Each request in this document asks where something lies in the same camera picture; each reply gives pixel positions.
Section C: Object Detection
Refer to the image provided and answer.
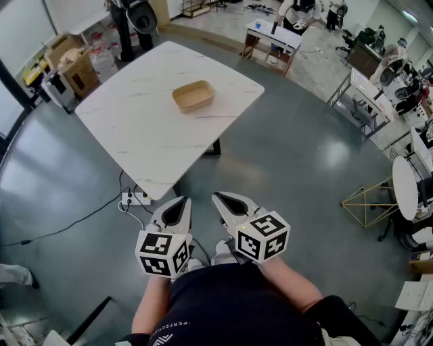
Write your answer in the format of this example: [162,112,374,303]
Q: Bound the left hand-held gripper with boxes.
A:
[135,196,196,278]

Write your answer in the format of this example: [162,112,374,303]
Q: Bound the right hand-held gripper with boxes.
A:
[212,191,291,266]

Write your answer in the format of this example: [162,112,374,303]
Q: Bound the tan paper tray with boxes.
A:
[171,80,217,115]

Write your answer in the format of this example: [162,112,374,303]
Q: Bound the person's right forearm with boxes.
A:
[258,258,325,314]

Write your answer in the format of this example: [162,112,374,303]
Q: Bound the person's left forearm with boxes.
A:
[131,274,174,336]

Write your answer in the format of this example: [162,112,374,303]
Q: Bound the white power strip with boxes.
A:
[120,191,152,207]

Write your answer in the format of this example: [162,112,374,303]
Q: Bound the black table leg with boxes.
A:
[202,137,222,157]

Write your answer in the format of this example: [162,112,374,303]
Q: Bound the person's black shirt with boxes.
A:
[116,262,385,346]

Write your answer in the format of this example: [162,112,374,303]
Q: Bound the white marble table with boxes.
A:
[74,41,266,201]

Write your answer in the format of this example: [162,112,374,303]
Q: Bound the large clear water bottle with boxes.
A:
[89,46,120,84]

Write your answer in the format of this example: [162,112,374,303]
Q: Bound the round white table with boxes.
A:
[392,155,421,222]

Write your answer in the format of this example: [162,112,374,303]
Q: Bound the white portable appliance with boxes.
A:
[41,68,78,115]

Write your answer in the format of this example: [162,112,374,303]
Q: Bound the small wooden white-top desk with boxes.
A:
[241,18,304,77]

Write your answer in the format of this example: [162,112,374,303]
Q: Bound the open cardboard box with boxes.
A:
[43,32,99,99]

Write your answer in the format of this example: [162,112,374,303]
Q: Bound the dark wooden desk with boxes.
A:
[346,39,384,79]

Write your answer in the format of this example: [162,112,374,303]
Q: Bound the black office chair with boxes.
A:
[336,28,360,55]

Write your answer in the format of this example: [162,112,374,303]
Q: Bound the yellow box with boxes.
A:
[22,59,49,86]

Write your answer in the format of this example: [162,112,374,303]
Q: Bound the black floor cable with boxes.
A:
[0,168,155,248]

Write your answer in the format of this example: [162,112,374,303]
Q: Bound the yellow wire frame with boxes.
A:
[340,178,401,230]

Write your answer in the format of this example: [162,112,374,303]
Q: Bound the grey frame white table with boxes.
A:
[325,67,396,139]

